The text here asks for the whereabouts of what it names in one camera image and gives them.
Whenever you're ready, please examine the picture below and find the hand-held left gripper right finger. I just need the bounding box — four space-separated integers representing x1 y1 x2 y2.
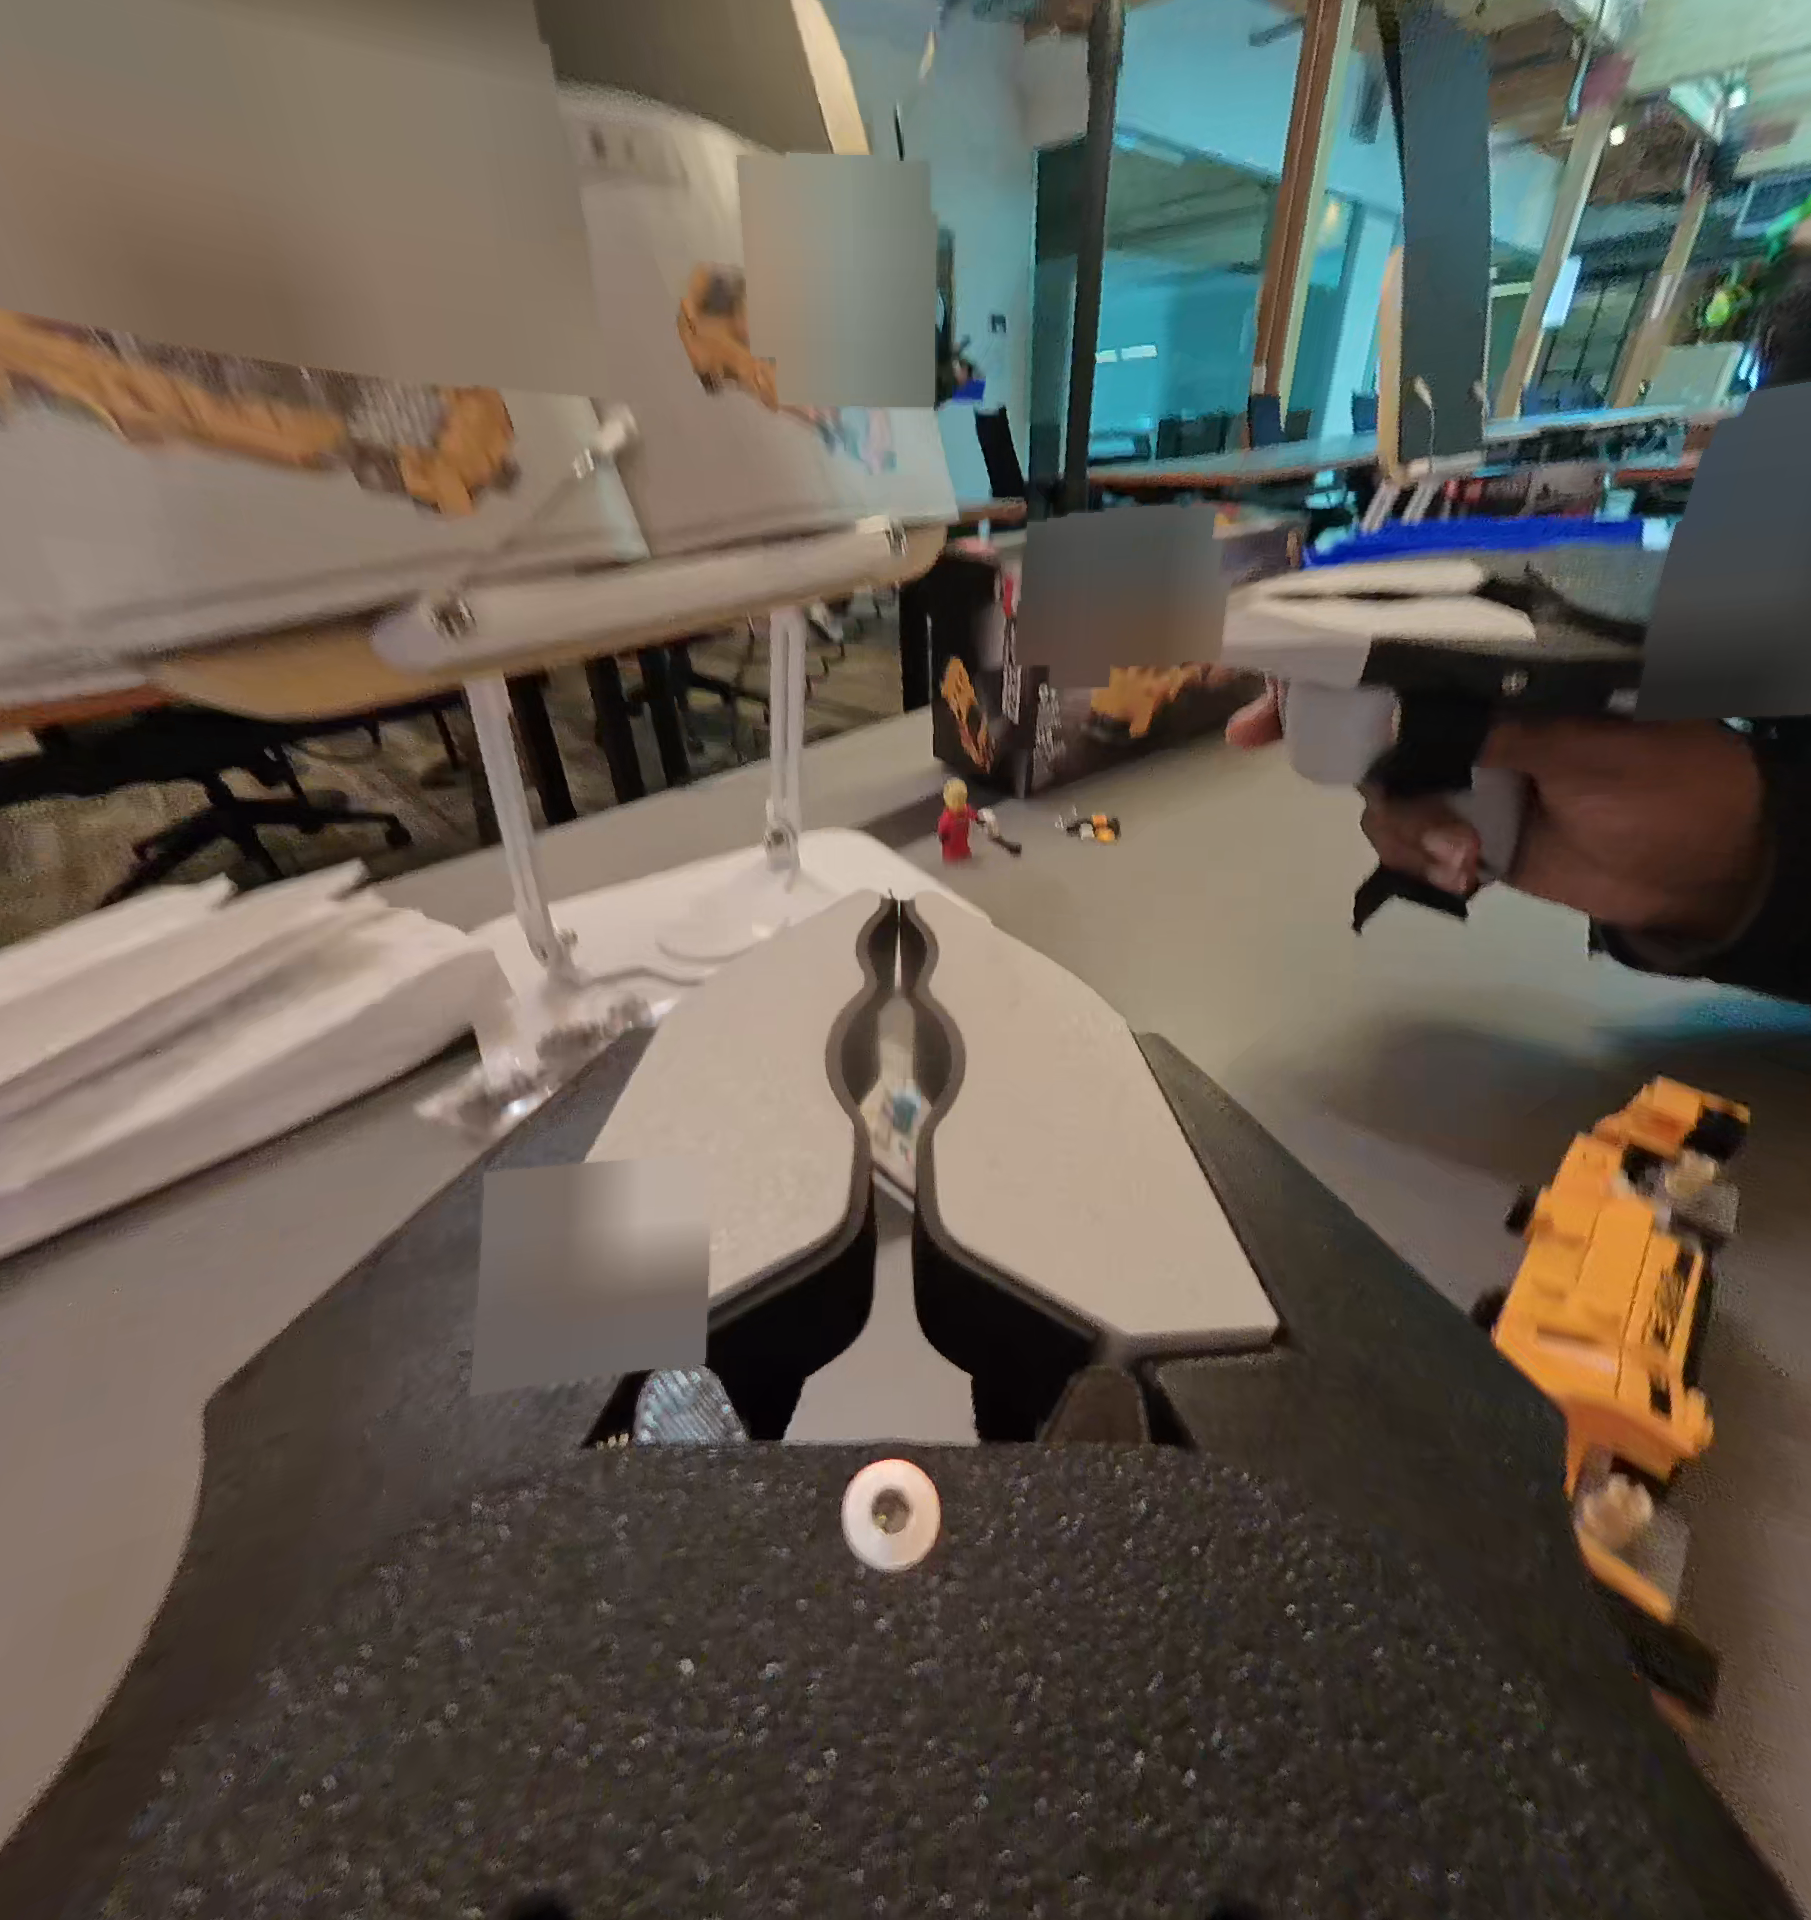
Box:
901 895 1285 1444

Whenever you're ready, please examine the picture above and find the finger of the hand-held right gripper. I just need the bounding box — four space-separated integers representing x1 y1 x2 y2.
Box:
1225 595 1540 694
1265 556 1497 598

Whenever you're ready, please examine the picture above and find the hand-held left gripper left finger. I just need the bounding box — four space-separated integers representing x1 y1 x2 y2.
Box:
587 892 908 1440

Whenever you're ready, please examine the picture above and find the small blue white sticker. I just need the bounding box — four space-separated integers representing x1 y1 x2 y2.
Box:
869 1074 937 1188

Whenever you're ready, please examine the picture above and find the yellow lego car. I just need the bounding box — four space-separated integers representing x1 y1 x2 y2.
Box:
1476 1077 1755 1729

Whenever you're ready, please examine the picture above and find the lego set box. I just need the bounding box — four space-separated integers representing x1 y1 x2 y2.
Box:
934 556 1299 798

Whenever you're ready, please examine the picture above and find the person's right hand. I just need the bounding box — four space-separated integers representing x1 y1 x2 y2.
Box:
1225 687 1778 933

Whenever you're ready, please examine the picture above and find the blue plastic bin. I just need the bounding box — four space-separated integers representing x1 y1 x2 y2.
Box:
1302 509 1689 573

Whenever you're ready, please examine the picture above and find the clear bag of dark parts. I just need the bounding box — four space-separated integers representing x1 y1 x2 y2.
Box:
418 1007 652 1134

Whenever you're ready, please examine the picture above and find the white paper bag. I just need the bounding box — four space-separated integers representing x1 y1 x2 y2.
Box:
0 863 503 1143
0 961 509 1283

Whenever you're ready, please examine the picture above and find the black chair base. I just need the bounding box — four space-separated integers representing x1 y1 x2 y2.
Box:
96 721 411 903

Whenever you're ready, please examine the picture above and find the open instruction booklet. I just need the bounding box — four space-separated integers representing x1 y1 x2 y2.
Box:
0 76 960 708

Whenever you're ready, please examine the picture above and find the grey desk with wooden edge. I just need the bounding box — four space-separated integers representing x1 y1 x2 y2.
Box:
0 495 1028 746

